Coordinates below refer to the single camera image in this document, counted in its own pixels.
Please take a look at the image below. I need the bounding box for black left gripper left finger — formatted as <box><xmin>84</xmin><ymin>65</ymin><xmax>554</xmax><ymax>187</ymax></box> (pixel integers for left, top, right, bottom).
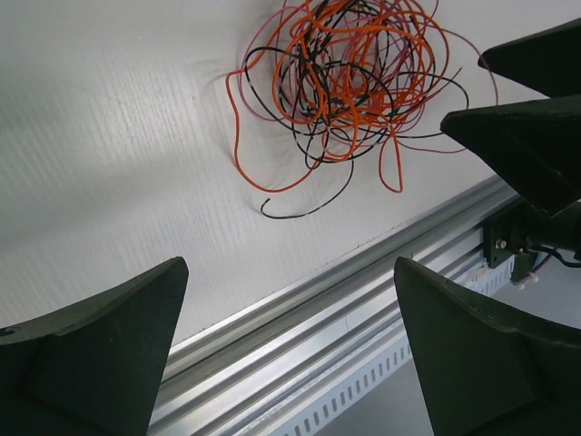
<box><xmin>1</xmin><ymin>257</ymin><xmax>189</xmax><ymax>435</ymax></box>

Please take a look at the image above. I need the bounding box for black white-striped cable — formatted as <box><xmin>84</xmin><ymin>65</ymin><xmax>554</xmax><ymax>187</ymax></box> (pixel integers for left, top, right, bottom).
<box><xmin>244</xmin><ymin>0</ymin><xmax>471</xmax><ymax>220</ymax></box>

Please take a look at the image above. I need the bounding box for aluminium extrusion rail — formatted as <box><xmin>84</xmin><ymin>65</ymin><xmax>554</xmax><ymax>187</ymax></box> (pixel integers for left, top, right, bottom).
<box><xmin>148</xmin><ymin>176</ymin><xmax>515</xmax><ymax>435</ymax></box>

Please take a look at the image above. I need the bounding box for white slotted cable duct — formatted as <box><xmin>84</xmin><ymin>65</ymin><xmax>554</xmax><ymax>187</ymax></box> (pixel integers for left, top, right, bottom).
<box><xmin>253</xmin><ymin>261</ymin><xmax>518</xmax><ymax>436</ymax></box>

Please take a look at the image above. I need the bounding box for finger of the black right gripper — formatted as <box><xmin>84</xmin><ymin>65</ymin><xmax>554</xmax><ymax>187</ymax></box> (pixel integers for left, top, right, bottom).
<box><xmin>479</xmin><ymin>19</ymin><xmax>580</xmax><ymax>97</ymax></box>
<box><xmin>440</xmin><ymin>94</ymin><xmax>580</xmax><ymax>216</ymax></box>

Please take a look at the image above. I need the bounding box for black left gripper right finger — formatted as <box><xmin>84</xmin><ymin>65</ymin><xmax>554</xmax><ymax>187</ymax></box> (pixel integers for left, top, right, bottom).
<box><xmin>394</xmin><ymin>257</ymin><xmax>580</xmax><ymax>435</ymax></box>

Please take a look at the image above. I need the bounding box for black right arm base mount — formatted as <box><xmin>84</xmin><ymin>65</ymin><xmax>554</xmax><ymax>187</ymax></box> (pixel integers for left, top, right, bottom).
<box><xmin>483</xmin><ymin>200</ymin><xmax>580</xmax><ymax>285</ymax></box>

